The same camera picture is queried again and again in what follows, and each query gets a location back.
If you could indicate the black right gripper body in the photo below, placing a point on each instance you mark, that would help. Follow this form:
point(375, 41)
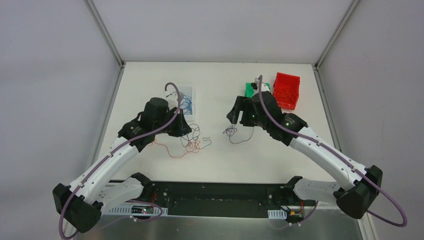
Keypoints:
point(239, 108)

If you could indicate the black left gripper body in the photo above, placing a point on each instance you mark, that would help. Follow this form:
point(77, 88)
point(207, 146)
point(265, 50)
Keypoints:
point(178, 124)

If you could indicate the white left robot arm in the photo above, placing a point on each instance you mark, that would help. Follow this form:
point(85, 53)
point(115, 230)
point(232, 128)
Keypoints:
point(82, 202)

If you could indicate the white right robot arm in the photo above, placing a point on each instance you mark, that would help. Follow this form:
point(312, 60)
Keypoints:
point(353, 189)

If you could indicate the green plastic bin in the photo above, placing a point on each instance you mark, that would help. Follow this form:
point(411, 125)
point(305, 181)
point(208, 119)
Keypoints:
point(250, 91)

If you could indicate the clear plastic bin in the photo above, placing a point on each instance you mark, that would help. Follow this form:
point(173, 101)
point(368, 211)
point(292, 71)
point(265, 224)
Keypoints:
point(188, 102)

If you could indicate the red plastic bin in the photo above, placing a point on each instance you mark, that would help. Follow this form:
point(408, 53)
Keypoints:
point(286, 89)

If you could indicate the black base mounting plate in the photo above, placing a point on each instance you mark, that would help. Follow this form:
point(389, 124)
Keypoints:
point(212, 199)

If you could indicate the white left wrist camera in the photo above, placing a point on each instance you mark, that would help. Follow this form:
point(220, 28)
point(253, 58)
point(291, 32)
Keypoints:
point(172, 96)

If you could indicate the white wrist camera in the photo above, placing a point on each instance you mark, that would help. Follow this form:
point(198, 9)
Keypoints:
point(259, 86)
point(172, 96)

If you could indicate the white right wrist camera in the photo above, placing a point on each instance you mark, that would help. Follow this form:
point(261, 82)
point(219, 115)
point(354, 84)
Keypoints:
point(259, 86)

